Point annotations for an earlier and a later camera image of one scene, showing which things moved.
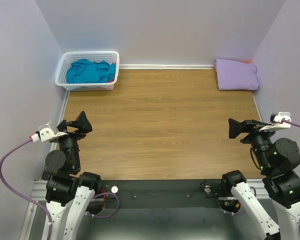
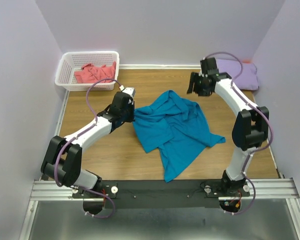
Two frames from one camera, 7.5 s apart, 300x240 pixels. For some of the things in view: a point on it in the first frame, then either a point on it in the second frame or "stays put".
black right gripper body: [259, 140] -> [199, 87]
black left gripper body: [69, 142] -> [128, 115]
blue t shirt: [84, 71] -> [174, 125]
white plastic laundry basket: [88, 71] stays put
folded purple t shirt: [234, 75] stays put
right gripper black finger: [236, 127] -> [193, 76]
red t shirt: [113, 80] -> [89, 74]
